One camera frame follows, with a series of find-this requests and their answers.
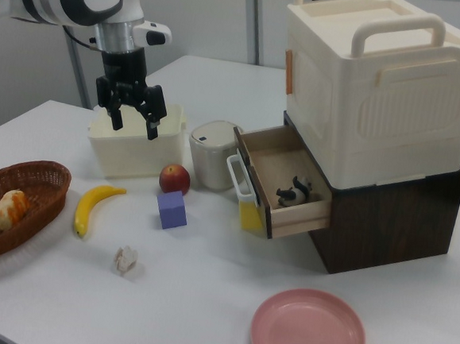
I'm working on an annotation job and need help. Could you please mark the yellow toy banana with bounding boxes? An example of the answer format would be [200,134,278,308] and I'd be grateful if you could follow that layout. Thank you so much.
[72,182,129,243]

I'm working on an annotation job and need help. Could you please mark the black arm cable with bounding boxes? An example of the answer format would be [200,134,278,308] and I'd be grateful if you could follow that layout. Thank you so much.
[61,25,106,55]

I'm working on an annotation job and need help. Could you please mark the cream plastic bin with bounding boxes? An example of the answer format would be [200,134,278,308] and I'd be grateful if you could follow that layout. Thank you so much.
[84,97,191,185]

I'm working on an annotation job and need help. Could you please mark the red toy apple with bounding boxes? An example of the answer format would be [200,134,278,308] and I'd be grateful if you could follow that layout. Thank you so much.
[157,163,193,197]

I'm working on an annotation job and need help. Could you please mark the dark wood cabinet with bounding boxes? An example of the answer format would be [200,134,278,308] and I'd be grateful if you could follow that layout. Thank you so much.
[271,110,460,285]

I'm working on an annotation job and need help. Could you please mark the small cream lidded trash can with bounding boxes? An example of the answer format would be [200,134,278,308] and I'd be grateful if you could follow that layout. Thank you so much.
[184,117,243,192]

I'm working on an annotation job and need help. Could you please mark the crumpled paper ball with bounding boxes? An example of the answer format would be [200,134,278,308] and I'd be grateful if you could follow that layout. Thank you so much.
[110,244,147,281]

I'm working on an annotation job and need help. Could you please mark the panda toy figure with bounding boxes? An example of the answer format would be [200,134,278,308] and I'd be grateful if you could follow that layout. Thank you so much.
[273,173,315,210]

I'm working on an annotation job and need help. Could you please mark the yellow cube block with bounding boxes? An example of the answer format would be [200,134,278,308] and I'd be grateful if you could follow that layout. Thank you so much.
[236,199,267,235]

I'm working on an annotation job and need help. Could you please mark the pink plate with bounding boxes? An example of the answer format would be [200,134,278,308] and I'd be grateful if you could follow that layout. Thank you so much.
[249,283,370,344]

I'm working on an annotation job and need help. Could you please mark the cream plastic storage box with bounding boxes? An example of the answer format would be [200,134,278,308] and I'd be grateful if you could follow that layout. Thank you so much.
[272,0,460,199]

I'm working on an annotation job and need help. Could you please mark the purple cube block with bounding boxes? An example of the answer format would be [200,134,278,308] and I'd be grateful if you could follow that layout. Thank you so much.
[154,188,191,232]

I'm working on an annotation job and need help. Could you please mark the brown wicker basket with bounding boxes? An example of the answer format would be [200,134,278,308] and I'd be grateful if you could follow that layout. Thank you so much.
[0,157,74,268]

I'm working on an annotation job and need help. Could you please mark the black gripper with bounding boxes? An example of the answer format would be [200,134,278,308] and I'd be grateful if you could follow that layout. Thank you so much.
[90,43,173,143]

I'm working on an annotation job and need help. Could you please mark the toy bread loaf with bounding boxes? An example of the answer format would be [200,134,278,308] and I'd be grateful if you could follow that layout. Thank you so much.
[0,187,32,233]

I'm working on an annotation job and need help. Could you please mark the open wooden drawer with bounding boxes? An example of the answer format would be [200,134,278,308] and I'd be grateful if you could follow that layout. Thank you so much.
[224,119,338,245]

